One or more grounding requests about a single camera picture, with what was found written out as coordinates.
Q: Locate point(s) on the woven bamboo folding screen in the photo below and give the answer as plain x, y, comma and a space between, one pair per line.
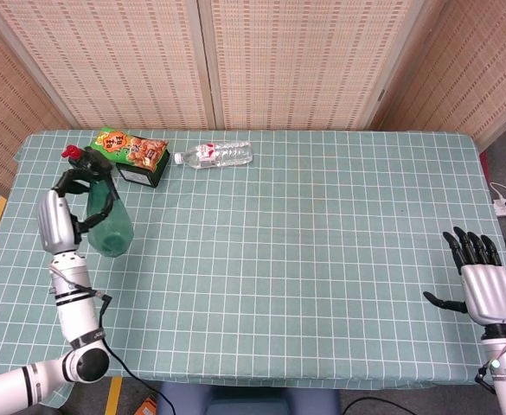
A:
287, 60

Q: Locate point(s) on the green snack bag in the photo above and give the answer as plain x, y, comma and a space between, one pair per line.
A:
127, 146

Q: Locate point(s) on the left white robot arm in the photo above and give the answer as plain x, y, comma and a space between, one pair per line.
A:
77, 311

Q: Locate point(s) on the clear plastic water bottle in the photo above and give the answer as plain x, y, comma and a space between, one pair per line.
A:
222, 154

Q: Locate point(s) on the green checked tablecloth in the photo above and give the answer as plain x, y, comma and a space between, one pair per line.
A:
287, 268

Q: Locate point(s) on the orange floor object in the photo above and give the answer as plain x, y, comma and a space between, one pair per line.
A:
149, 407

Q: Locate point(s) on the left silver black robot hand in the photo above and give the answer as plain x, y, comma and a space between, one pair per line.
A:
54, 220

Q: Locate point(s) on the green translucent spray bottle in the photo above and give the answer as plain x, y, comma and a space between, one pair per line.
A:
114, 235

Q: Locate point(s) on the black cardboard box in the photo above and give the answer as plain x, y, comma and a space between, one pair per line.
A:
142, 175

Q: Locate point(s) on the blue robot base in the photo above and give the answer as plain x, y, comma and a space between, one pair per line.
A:
248, 400

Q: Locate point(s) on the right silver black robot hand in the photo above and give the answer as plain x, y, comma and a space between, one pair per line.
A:
488, 289

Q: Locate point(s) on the black bottle with red cap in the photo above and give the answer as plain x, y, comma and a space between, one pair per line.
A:
70, 152

